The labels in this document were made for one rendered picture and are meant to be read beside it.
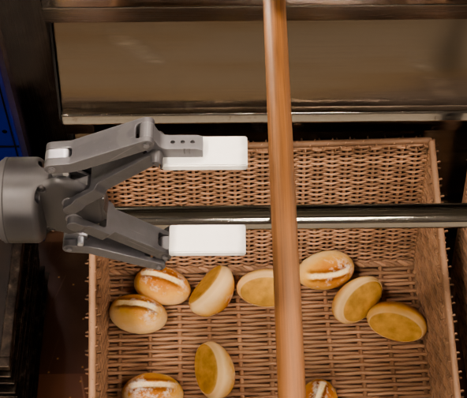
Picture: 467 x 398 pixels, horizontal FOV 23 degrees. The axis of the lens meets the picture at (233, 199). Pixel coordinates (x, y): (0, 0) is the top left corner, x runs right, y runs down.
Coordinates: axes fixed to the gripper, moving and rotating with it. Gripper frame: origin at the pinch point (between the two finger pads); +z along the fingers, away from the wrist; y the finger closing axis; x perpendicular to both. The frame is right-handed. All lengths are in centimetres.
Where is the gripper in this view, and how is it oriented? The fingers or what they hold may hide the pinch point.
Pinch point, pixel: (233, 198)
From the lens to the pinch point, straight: 99.9
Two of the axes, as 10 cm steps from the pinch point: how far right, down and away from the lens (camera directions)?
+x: 0.1, 8.3, -5.5
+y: 0.0, 5.5, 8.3
